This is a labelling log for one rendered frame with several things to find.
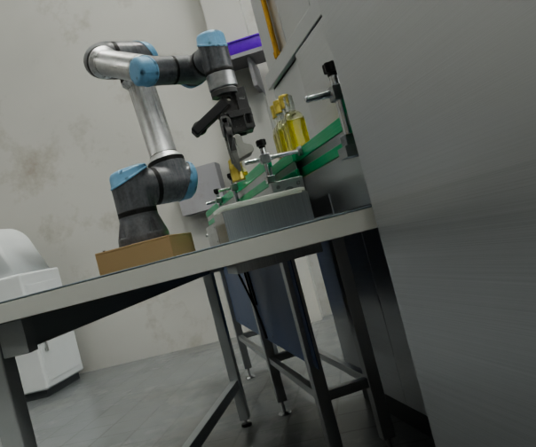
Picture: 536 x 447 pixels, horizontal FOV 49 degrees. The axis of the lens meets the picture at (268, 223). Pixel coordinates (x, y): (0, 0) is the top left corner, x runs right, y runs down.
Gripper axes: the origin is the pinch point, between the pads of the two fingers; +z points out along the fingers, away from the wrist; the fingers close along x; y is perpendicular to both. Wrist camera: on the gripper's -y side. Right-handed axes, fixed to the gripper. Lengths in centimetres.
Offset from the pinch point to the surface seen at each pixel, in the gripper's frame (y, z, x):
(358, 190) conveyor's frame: 22.5, 14.1, -24.7
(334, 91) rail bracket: 15, -2, -52
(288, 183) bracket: 14.4, 6.0, 12.5
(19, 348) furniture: -48, 27, -45
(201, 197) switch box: -4, -24, 326
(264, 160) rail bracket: 9.4, -1.5, 11.8
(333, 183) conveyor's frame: 21.1, 10.4, -10.3
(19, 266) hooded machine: -151, -6, 320
